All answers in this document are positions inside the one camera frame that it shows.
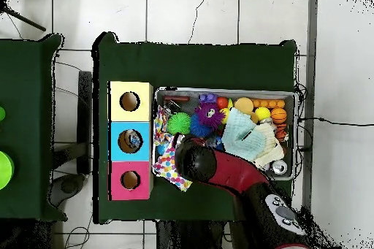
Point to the dark green side table cloth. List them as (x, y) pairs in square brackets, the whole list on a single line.
[(26, 85)]

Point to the small bright green round object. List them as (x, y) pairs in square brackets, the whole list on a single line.
[(2, 113)]

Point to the green spiky ball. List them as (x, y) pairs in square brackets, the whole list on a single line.
[(178, 123)]

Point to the mint green muslin cloth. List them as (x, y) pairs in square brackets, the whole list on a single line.
[(242, 135)]

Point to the crushed clear plastic bottle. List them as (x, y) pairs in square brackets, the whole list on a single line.
[(134, 141)]

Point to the silver drink can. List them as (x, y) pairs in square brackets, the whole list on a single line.
[(279, 167)]

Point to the shallow clear mesh bin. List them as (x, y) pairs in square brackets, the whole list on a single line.
[(225, 91)]

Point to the orange toy basketball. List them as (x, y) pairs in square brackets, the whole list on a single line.
[(278, 115)]

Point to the cream yellow cloth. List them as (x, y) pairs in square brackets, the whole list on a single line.
[(270, 143)]

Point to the yellow ball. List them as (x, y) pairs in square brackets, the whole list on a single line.
[(262, 113)]

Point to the purple toy block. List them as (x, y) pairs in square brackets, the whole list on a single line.
[(207, 97)]

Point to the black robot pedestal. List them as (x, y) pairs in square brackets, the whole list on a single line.
[(181, 237)]

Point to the black tripod leg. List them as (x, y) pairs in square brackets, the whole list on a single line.
[(26, 21)]

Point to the wooden box with three holes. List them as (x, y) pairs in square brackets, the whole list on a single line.
[(115, 143)]

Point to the purple spiky toy with eyes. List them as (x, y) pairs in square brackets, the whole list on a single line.
[(209, 114)]

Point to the blue spiky ball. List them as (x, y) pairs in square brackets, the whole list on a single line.
[(198, 129)]

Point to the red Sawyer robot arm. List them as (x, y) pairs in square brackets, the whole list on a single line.
[(233, 173)]

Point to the large polka dot cloth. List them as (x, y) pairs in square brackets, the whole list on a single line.
[(168, 167)]

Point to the large bright green round object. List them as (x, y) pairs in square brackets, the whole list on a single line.
[(5, 170)]

